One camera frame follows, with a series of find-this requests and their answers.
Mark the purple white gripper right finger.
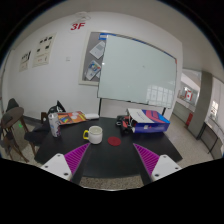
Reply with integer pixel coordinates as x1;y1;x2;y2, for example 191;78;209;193
133;143;181;181

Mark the small white wall poster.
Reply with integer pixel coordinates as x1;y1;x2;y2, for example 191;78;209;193
19;51;31;72

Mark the blue white cardboard box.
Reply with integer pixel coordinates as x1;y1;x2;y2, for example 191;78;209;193
127;108;170;133

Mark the white mug yellow handle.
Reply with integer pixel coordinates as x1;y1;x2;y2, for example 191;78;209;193
83;126;103;144

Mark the silver drink can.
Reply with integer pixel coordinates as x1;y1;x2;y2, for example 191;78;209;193
48;113;61;137

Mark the large white whiteboard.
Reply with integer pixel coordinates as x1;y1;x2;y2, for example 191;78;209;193
98;35;177;108

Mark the black red small device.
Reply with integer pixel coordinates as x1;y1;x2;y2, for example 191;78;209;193
116;115;132;134

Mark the brown wooden chair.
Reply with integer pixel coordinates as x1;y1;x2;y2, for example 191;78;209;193
0;98;28;162

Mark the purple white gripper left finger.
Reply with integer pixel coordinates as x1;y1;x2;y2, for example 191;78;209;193
41;143;90;184

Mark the black round table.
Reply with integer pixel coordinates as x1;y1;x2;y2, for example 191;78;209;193
35;117;182;178

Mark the grey pin board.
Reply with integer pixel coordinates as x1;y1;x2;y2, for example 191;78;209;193
79;32;106;85

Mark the red round coaster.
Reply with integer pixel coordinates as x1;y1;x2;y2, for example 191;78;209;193
108;136;121;146

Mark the orange colourful book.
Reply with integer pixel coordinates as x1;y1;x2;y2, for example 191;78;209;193
58;111;86;125

